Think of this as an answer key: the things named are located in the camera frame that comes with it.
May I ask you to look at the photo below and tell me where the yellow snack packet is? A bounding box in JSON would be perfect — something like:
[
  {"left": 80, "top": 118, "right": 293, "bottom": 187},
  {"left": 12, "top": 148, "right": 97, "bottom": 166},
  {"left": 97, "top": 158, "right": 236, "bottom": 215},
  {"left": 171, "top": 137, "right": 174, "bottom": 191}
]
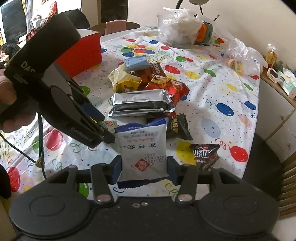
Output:
[{"left": 108, "top": 63, "right": 142, "bottom": 93}]

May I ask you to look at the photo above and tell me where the silver foil biscuit pack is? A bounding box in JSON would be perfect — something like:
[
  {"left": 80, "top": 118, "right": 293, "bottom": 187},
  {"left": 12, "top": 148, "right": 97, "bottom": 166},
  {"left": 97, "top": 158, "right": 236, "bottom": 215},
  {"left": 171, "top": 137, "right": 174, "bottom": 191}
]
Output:
[{"left": 108, "top": 89, "right": 175, "bottom": 118}]

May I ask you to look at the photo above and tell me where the dark brown chocolate packet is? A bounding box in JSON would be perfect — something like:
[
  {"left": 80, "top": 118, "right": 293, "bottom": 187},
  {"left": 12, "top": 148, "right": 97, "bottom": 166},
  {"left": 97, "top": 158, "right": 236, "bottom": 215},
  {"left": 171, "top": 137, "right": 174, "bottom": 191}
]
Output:
[{"left": 188, "top": 144, "right": 220, "bottom": 170}]

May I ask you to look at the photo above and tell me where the black cable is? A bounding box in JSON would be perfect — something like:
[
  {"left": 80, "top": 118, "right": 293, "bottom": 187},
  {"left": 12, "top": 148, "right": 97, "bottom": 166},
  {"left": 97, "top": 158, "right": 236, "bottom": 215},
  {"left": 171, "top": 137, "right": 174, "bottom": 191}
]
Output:
[{"left": 0, "top": 112, "right": 48, "bottom": 180}]

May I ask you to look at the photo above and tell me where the white blue snack packet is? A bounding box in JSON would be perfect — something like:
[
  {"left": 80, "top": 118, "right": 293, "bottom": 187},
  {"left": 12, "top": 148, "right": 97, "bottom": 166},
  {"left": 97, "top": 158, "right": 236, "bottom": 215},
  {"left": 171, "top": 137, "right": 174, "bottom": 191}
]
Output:
[{"left": 115, "top": 118, "right": 168, "bottom": 189}]

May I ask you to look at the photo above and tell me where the wooden chair with pink towel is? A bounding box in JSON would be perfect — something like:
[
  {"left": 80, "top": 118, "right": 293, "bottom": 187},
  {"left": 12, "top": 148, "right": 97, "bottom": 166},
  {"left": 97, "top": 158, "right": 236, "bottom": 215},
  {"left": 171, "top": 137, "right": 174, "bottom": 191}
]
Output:
[{"left": 88, "top": 20, "right": 141, "bottom": 36}]

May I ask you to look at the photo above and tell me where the white side cabinet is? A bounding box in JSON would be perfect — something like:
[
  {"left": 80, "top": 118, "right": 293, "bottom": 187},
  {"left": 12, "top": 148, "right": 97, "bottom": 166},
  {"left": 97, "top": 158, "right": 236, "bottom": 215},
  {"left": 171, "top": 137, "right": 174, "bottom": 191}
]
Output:
[{"left": 255, "top": 70, "right": 295, "bottom": 162}]

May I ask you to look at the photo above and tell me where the light blue snack packet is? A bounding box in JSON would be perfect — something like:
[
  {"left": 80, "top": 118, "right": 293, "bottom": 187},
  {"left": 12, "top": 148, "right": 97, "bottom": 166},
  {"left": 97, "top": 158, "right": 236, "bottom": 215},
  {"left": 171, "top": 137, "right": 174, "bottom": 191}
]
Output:
[{"left": 125, "top": 56, "right": 151, "bottom": 71}]

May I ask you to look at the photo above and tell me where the black sesame snack packet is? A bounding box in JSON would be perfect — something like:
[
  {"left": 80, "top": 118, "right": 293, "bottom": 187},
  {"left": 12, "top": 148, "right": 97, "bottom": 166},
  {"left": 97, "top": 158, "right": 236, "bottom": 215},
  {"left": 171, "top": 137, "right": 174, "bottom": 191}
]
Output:
[{"left": 165, "top": 113, "right": 193, "bottom": 141}]

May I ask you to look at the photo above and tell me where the red snack bag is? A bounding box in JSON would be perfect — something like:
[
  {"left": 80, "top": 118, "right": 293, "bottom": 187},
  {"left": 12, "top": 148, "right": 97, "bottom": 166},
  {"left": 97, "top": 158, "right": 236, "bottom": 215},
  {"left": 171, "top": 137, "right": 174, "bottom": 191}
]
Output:
[{"left": 144, "top": 74, "right": 190, "bottom": 106}]

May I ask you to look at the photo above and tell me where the amber bottle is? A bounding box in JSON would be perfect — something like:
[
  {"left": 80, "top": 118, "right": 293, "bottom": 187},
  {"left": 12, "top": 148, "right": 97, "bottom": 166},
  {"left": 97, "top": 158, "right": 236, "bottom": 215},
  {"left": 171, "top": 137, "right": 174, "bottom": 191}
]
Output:
[{"left": 265, "top": 44, "right": 278, "bottom": 68}]

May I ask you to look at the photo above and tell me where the white digital timer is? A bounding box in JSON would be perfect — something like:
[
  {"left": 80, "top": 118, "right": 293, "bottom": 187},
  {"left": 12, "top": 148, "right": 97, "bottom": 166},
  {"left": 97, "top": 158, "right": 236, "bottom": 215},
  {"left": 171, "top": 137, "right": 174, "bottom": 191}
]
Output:
[{"left": 266, "top": 68, "right": 280, "bottom": 83}]

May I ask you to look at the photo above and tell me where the red cardboard box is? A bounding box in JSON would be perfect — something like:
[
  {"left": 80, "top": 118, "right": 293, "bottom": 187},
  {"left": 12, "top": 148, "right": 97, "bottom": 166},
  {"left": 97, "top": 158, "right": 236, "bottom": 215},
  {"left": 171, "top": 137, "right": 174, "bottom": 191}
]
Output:
[{"left": 56, "top": 29, "right": 102, "bottom": 77}]

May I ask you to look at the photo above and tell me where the small clear plastic bag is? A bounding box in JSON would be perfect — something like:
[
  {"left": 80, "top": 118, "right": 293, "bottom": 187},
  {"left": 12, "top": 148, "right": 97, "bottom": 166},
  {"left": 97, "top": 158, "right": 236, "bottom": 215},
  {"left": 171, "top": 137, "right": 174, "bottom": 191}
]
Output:
[{"left": 224, "top": 38, "right": 268, "bottom": 76}]

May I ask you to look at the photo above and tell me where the silver desk lamp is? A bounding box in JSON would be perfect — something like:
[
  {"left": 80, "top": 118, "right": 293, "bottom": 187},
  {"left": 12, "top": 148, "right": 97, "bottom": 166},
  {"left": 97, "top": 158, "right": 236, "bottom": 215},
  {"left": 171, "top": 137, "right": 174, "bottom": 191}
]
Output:
[{"left": 176, "top": 0, "right": 209, "bottom": 15}]

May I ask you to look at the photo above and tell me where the large clear plastic bag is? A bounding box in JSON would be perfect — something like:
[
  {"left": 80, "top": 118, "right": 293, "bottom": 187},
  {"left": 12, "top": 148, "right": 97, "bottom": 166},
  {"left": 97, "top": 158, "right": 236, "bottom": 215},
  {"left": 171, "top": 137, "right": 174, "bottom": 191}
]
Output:
[{"left": 158, "top": 8, "right": 214, "bottom": 49}]

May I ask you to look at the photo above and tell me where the person's left hand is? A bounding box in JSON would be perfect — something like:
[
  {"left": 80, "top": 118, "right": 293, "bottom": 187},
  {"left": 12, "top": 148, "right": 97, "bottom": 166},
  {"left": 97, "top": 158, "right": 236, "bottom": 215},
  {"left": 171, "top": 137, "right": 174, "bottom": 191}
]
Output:
[{"left": 1, "top": 69, "right": 36, "bottom": 133}]

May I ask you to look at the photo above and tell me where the balloon birthday tablecloth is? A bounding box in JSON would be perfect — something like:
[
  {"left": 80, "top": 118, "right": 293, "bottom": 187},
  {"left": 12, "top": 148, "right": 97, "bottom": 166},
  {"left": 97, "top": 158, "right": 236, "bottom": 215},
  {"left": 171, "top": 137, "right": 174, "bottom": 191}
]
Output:
[{"left": 1, "top": 30, "right": 259, "bottom": 197}]

